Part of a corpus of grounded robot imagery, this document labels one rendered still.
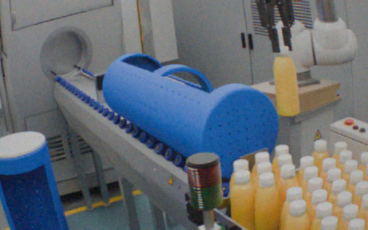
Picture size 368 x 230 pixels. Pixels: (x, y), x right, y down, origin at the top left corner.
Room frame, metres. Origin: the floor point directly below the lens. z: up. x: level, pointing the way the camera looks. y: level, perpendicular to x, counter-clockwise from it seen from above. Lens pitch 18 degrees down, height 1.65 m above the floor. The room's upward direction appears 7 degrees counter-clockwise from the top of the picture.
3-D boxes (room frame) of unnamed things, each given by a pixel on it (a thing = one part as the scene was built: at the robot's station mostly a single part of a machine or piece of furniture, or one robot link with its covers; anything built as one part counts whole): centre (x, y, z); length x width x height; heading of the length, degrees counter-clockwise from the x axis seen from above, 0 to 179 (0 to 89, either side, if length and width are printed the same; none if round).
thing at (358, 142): (1.38, -0.54, 1.05); 0.20 x 0.10 x 0.10; 25
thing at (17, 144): (1.82, 0.68, 1.03); 0.28 x 0.28 x 0.01
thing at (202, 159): (0.94, -0.03, 1.18); 0.06 x 0.06 x 0.16
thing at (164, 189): (2.39, 0.26, 0.79); 2.17 x 0.29 x 0.34; 25
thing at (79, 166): (3.25, 0.74, 0.31); 0.06 x 0.06 x 0.63; 25
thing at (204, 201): (0.94, -0.03, 1.18); 0.06 x 0.06 x 0.05
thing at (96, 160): (3.31, 0.62, 0.31); 0.06 x 0.06 x 0.63; 25
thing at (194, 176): (0.94, -0.03, 1.23); 0.06 x 0.06 x 0.04
